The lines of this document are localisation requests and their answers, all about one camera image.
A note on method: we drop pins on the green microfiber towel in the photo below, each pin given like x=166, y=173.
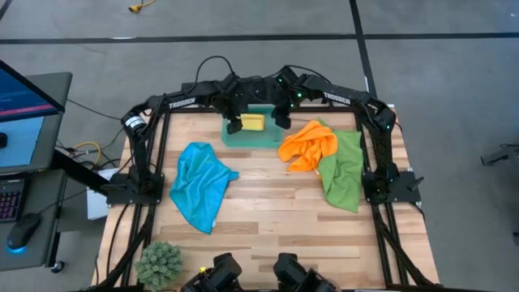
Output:
x=344, y=178

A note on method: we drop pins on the yellow microfiber towel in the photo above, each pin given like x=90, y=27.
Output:
x=252, y=122

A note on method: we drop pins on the grey side desk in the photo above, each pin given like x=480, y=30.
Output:
x=46, y=253

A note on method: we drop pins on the backlit computer keyboard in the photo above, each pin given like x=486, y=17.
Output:
x=10, y=203

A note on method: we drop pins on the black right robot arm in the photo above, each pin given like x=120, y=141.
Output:
x=379, y=142

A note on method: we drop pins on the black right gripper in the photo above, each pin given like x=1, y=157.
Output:
x=288, y=91

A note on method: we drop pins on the black desk leg bar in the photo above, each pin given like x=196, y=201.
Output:
x=77, y=170

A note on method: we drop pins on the white box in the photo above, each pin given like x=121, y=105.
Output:
x=96, y=209

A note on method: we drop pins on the grey-framed computer screen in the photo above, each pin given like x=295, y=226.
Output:
x=52, y=134

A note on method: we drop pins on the blue microfiber towel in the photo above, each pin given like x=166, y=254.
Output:
x=202, y=190

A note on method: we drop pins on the black-framed computer screen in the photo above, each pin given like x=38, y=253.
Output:
x=24, y=97

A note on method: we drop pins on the black metal table frame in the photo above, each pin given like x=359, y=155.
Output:
x=165, y=142

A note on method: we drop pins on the black caster wheel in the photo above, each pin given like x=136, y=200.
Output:
x=58, y=266

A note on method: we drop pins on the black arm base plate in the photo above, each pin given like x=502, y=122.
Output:
x=121, y=195
x=405, y=190

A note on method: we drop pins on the black computer mouse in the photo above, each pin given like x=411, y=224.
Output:
x=22, y=231

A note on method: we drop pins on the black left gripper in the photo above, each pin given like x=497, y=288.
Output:
x=231, y=97

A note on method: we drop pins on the black stand foot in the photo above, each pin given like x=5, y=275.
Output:
x=498, y=156

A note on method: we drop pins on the small green artificial plant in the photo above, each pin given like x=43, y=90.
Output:
x=159, y=265

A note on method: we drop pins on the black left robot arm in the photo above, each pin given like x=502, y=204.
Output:
x=142, y=154

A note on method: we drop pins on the teal translucent plastic basket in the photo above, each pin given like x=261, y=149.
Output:
x=251, y=140

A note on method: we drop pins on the orange microfiber towel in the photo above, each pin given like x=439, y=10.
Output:
x=308, y=146

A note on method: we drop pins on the yellow plug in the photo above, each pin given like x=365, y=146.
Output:
x=134, y=8

